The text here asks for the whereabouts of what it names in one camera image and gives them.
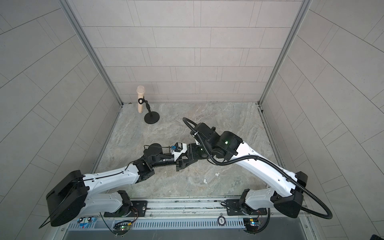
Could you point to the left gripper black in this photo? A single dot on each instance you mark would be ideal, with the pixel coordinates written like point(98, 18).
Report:
point(181, 166)

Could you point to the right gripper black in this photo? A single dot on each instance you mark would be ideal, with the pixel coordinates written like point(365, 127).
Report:
point(192, 153)

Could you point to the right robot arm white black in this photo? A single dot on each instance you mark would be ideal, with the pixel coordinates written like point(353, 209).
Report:
point(286, 188)

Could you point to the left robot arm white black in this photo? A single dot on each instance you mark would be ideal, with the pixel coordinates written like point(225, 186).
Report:
point(79, 194)

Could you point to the poker chip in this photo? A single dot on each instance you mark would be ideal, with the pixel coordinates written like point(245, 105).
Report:
point(221, 221)

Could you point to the left circuit board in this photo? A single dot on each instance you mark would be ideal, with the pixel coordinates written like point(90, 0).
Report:
point(123, 226)

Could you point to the circuit board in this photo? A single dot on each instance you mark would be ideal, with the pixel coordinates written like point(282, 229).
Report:
point(123, 226)
point(251, 225)

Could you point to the beige microphone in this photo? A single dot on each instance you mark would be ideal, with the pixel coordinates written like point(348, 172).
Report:
point(141, 92)

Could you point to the right circuit board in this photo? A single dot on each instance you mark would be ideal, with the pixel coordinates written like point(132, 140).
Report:
point(251, 225)

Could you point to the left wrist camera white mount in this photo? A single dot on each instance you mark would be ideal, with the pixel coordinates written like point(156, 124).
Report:
point(178, 149)

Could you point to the aluminium rail frame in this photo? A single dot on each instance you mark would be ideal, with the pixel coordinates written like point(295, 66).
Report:
point(174, 214)

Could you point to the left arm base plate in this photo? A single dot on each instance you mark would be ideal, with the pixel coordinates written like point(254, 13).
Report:
point(135, 209)

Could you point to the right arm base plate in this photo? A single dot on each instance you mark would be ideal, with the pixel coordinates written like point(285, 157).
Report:
point(235, 208)

